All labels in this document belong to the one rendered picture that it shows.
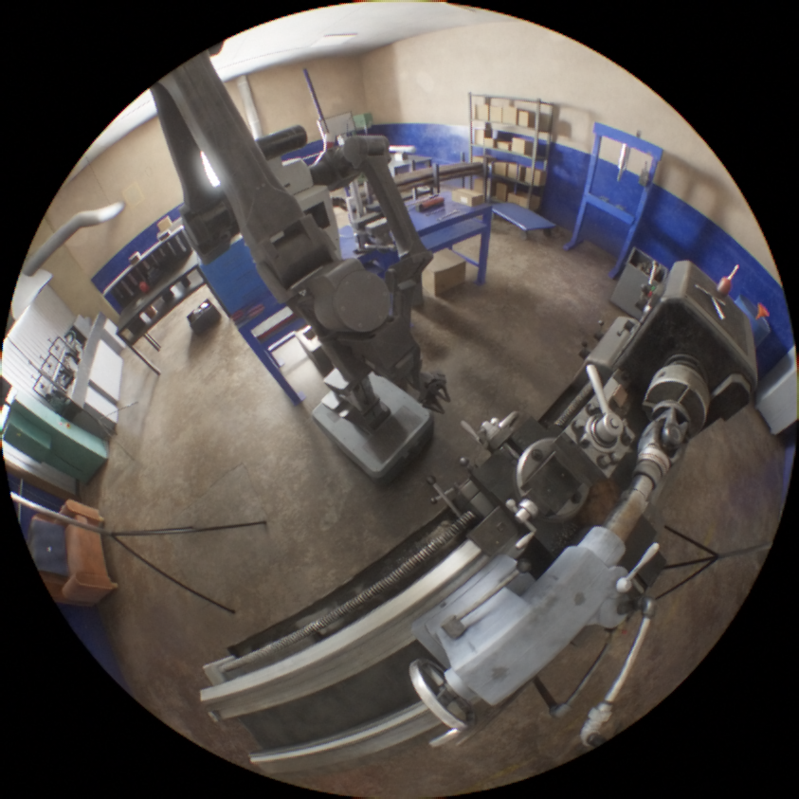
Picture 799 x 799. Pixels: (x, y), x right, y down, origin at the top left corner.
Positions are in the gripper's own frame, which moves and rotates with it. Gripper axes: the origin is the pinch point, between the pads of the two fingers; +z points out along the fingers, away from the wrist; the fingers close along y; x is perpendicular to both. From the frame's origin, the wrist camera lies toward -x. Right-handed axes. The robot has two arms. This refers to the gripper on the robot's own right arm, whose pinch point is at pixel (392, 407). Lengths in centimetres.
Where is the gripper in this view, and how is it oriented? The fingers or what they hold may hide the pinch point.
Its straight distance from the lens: 40.7
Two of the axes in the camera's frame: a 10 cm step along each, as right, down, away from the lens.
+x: -5.9, -2.2, 7.8
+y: 6.7, -6.8, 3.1
